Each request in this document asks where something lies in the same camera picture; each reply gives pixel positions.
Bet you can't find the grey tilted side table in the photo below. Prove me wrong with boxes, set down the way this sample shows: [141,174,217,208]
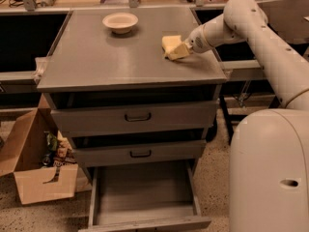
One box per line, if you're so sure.
[259,0,309,44]

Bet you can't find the snack packets in box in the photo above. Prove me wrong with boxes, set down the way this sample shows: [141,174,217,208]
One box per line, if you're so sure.
[42,131,76,167]

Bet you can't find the grey drawer cabinet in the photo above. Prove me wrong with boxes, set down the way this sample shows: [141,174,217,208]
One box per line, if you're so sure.
[36,5,228,180]

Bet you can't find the bottom grey drawer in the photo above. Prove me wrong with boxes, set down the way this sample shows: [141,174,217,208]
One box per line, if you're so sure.
[78,160,211,232]

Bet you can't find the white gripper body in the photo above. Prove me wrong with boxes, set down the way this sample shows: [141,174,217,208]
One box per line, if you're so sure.
[184,25,212,53]

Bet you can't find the yellow sponge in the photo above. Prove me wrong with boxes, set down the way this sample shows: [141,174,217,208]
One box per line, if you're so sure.
[161,35,182,60]

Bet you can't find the black table stand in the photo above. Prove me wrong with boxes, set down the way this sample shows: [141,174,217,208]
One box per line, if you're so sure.
[219,95,280,145]

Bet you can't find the cardboard box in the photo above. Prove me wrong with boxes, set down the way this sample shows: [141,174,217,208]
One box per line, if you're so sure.
[0,96,92,205]

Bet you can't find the grey drawer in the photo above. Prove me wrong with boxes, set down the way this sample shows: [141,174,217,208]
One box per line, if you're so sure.
[51,100,217,137]
[78,160,211,232]
[70,131,206,167]

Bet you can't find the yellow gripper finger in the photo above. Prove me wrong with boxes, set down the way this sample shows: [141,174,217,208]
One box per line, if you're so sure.
[166,43,191,61]

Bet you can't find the top grey drawer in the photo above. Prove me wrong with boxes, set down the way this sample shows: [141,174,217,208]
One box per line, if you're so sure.
[51,100,217,137]

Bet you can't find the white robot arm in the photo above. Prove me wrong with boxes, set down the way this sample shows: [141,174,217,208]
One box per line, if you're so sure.
[164,0,309,232]

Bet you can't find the white bowl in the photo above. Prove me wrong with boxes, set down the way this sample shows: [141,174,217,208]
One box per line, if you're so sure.
[102,13,138,35]

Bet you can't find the middle grey drawer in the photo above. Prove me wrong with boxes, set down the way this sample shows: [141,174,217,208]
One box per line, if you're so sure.
[70,131,206,167]

